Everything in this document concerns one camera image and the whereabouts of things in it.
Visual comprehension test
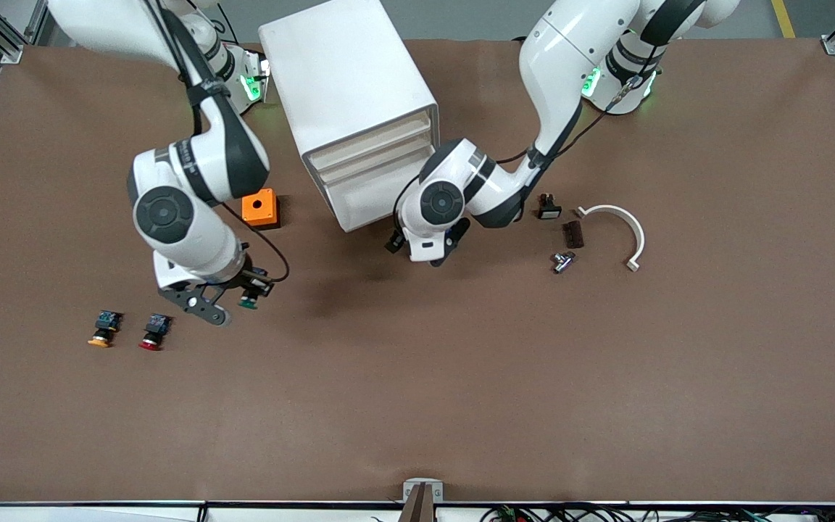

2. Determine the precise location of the red mushroom push button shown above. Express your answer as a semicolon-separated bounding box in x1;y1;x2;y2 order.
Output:
138;313;173;352

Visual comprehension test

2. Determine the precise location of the yellow mushroom push button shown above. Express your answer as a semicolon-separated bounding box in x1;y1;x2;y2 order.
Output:
87;310;123;349

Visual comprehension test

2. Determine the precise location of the brown table mat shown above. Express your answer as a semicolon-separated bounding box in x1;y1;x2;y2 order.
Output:
0;36;835;505

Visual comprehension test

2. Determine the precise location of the orange button enclosure box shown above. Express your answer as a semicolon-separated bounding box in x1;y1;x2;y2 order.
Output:
241;188;281;231

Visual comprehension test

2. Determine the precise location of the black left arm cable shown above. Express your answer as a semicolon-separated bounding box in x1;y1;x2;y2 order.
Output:
494;43;668;166

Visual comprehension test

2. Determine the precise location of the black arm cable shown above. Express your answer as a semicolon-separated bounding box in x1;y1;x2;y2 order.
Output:
144;0;291;283
494;43;668;166

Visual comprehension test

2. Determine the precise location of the white curved plastic bracket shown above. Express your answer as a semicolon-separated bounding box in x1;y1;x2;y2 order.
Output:
576;204;647;273

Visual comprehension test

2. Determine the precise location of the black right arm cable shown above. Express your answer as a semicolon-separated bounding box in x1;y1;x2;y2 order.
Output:
144;0;291;283

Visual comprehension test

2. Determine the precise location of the grey table edge bracket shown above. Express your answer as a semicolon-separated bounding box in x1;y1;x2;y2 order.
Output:
402;478;444;522

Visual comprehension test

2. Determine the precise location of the black cable bundle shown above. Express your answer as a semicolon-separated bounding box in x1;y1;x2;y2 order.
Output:
479;504;835;522

